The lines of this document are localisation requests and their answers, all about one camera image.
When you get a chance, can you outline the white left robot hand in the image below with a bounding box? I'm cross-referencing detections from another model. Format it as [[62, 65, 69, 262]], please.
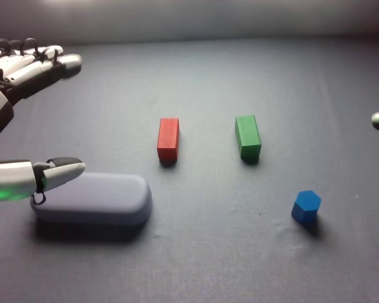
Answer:
[[0, 37, 87, 205]]

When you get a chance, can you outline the blue hexagonal wooden block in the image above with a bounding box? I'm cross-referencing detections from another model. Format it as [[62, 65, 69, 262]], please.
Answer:
[[291, 189, 322, 229]]

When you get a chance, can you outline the lilac oblong hard case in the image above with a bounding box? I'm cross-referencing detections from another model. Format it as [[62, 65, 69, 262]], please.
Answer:
[[30, 172, 153, 227]]

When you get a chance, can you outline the green rectangular wooden block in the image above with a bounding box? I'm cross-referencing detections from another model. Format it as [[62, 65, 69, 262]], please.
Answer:
[[234, 114, 262, 163]]

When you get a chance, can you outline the red rectangular wooden block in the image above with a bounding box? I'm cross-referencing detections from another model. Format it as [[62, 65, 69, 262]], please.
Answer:
[[157, 117, 181, 165]]

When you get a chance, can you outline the grey table cloth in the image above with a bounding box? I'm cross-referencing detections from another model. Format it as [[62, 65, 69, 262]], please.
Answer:
[[0, 39, 379, 303]]

